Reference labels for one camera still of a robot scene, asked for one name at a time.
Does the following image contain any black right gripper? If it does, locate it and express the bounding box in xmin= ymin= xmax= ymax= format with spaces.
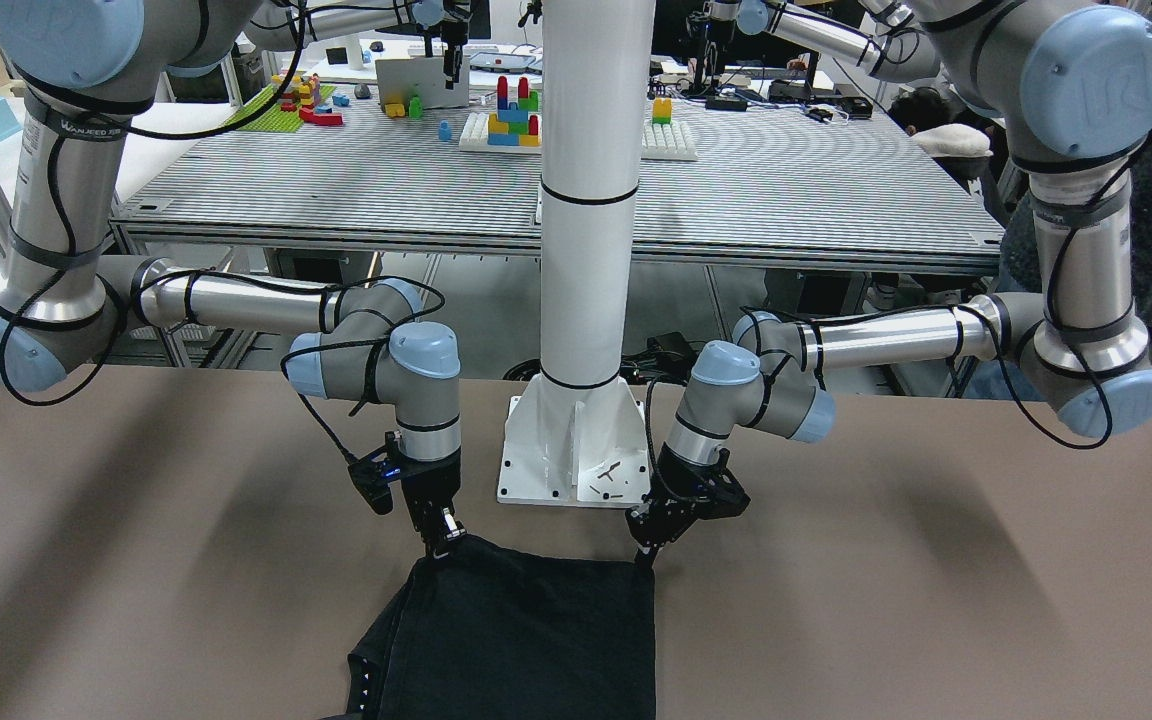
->
xmin=401 ymin=450 xmax=467 ymax=559

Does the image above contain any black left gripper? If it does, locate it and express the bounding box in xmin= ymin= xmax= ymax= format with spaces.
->
xmin=626 ymin=445 xmax=727 ymax=571

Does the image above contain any black printed t-shirt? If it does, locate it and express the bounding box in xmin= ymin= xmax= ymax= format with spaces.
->
xmin=343 ymin=536 xmax=657 ymax=719

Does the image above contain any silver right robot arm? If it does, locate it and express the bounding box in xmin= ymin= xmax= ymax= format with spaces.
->
xmin=0 ymin=1 xmax=465 ymax=559

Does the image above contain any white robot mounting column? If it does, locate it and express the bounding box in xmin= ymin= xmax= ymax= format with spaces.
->
xmin=497 ymin=1 xmax=655 ymax=509

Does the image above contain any white lego baseplate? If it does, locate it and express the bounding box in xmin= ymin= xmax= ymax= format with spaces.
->
xmin=641 ymin=120 xmax=699 ymax=161

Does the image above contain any green lego baseplate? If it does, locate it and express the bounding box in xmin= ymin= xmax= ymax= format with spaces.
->
xmin=229 ymin=82 xmax=344 ymax=132

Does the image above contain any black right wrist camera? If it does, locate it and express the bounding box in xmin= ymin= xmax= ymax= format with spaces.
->
xmin=348 ymin=448 xmax=404 ymax=515

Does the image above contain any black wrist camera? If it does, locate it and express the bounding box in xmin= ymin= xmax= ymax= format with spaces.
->
xmin=695 ymin=462 xmax=750 ymax=520
xmin=348 ymin=448 xmax=404 ymax=515

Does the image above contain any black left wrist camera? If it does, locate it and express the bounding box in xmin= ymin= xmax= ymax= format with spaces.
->
xmin=695 ymin=462 xmax=750 ymax=520

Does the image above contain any aluminium frame striped table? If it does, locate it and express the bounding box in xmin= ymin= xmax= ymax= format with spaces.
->
xmin=56 ymin=50 xmax=1107 ymax=401

